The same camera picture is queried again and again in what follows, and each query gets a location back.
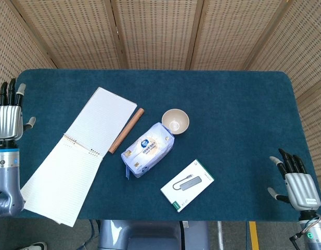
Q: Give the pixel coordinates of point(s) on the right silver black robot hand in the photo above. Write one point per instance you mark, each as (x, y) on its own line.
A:
(302, 187)

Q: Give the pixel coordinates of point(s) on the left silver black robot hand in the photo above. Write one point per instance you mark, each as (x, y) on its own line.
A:
(8, 119)

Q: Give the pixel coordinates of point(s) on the cream spiral notebook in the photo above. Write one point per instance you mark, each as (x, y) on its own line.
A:
(79, 145)

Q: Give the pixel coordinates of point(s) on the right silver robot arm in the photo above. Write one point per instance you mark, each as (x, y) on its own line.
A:
(315, 234)

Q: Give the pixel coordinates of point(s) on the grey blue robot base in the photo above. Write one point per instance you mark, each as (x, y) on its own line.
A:
(149, 234)

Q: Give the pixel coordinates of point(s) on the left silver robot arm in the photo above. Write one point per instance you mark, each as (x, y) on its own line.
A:
(6, 182)

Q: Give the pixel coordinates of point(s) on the yellow floor tape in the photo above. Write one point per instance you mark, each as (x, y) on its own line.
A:
(254, 235)

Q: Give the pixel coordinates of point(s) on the woven folding screen panel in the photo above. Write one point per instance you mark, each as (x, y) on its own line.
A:
(71, 34)
(157, 34)
(233, 34)
(306, 65)
(12, 47)

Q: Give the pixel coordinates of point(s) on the blue tablecloth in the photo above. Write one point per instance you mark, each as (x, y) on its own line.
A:
(228, 104)

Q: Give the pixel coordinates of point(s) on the white USB hub box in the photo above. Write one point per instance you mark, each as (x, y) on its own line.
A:
(189, 185)

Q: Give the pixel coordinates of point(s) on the wooden rolling pin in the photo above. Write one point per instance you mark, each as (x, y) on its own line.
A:
(131, 123)

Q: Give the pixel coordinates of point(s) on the black white shoe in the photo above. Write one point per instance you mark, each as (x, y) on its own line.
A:
(34, 246)

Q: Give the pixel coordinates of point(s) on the beige bowl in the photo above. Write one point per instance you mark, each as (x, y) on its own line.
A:
(179, 118)

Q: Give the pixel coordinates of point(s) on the blue white tissue pack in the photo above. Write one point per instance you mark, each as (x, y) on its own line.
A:
(149, 151)

